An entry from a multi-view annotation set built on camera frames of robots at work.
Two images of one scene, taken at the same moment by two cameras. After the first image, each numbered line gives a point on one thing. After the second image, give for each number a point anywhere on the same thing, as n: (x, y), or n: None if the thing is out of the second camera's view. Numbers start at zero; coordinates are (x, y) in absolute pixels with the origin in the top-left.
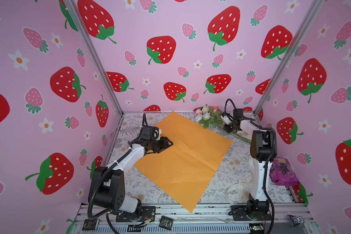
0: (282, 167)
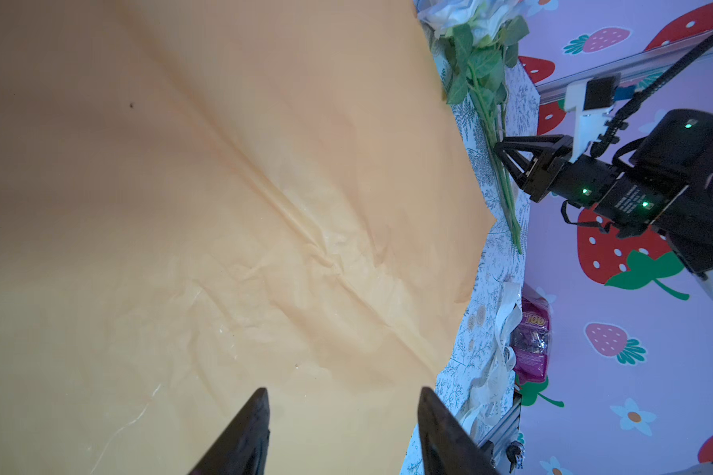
0: (531, 338)
